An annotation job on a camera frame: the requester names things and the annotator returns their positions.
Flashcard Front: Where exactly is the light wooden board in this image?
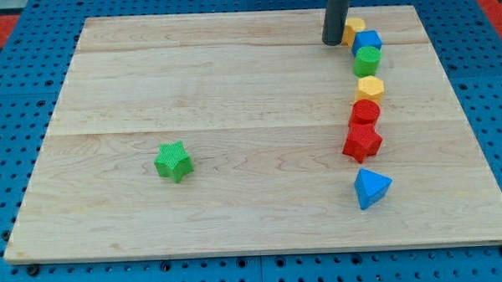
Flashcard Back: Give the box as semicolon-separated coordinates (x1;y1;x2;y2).
4;6;502;264

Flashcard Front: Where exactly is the green star block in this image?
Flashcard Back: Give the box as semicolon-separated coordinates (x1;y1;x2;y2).
154;141;193;184

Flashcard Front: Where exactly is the red star block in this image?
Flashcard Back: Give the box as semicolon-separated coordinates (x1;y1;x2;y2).
342;124;382;163

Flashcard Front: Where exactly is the red cylinder block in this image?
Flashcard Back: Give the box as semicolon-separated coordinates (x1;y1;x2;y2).
348;100;381;127

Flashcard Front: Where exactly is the blue triangle block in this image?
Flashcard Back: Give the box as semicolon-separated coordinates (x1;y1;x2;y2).
354;168;392;210

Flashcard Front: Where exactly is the yellow hexagon block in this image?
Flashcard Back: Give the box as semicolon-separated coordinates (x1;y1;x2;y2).
354;75;385;105

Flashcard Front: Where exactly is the green cylinder block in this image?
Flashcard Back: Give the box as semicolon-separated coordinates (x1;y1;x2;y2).
353;45;382;78

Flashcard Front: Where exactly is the yellow block behind rod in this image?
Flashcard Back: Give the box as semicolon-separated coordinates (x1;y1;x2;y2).
342;18;366;47

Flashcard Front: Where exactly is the blue cube block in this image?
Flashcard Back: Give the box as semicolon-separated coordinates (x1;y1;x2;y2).
351;30;383;56

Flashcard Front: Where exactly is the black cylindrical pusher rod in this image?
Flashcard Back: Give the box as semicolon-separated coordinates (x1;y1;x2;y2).
322;0;350;46

